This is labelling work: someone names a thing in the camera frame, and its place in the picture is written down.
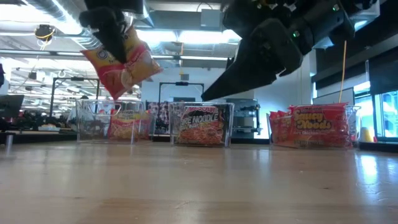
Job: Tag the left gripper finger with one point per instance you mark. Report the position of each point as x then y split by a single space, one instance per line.
116 43

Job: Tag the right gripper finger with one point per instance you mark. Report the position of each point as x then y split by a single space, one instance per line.
267 56

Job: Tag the clear plastic bin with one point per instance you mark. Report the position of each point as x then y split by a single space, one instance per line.
356 124
90 124
172 109

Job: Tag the black Fire Noodle pack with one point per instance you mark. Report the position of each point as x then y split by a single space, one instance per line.
202 127

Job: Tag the grey metal cabinet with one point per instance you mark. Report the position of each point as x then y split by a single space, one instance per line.
245 107

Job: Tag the long ceiling light strip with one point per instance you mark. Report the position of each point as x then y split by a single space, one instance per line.
202 58

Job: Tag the grey partition panel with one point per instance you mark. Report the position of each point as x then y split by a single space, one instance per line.
329 98

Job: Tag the black printed carton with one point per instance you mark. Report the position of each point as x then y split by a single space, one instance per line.
158 118

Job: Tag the dark desk clutter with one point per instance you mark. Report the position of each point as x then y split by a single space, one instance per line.
31 119

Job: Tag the black computer monitor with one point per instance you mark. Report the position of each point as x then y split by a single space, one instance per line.
11 107

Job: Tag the yellow cone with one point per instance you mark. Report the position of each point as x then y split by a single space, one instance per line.
366 135

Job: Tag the black metal stand frame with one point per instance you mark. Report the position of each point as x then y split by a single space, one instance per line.
182 83
74 79

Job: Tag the grey wall box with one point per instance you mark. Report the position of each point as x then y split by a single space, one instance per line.
184 77

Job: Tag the black metal table frame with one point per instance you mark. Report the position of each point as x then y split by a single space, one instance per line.
248 140

